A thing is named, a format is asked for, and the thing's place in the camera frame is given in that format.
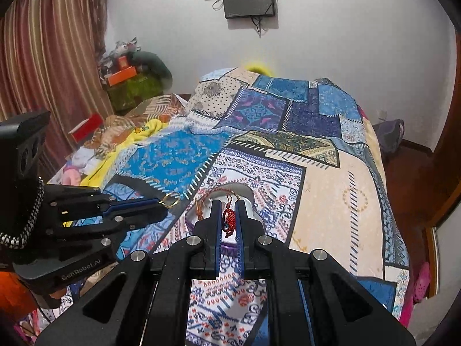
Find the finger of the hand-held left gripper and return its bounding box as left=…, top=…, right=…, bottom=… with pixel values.
left=47, top=204, right=169, bottom=249
left=45, top=184, right=161, bottom=221

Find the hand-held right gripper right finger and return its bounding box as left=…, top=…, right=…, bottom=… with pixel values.
left=235, top=199, right=418, bottom=346

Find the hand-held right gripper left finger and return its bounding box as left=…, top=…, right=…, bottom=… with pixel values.
left=34, top=199, right=222, bottom=346

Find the red braided bracelet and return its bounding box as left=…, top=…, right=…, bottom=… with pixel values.
left=196, top=187, right=253, bottom=239

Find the purple heart-shaped box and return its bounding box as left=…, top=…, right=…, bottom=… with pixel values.
left=185, top=182, right=267, bottom=251

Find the person's left forearm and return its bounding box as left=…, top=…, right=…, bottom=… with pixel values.
left=0, top=267, right=40, bottom=318

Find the cartoon printed sheet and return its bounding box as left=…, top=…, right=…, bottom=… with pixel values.
left=47, top=148, right=109, bottom=188

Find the red white box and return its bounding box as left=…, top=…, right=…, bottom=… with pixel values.
left=68, top=113, right=103, bottom=144

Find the yellow cloth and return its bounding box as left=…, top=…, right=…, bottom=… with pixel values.
left=81, top=119, right=170, bottom=184

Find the brown striped curtain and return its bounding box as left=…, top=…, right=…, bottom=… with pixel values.
left=0, top=0, right=116, bottom=174

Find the orange brown striped blanket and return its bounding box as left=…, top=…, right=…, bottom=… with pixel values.
left=86, top=94, right=191, bottom=155

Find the blue patchwork blanket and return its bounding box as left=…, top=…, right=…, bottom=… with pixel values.
left=104, top=67, right=411, bottom=346

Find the green cloth covered stand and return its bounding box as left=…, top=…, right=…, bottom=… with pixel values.
left=107, top=74, right=163, bottom=114

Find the orange box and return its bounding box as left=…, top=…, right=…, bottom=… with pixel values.
left=107, top=65, right=138, bottom=87

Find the pink clog shoe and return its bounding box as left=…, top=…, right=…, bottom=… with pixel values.
left=412, top=261, right=433, bottom=303

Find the grey backpack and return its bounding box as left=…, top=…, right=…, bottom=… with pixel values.
left=373, top=119, right=406, bottom=159

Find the white sliding wardrobe door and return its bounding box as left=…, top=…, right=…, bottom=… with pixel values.
left=425, top=202, right=461, bottom=336

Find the brown wooden door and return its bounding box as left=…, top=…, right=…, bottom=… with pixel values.
left=430, top=115, right=461, bottom=224

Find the black white braided cord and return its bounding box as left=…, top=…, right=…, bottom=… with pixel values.
left=0, top=177, right=46, bottom=249

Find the small black wall monitor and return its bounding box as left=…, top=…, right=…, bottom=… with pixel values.
left=221, top=0, right=276, bottom=19

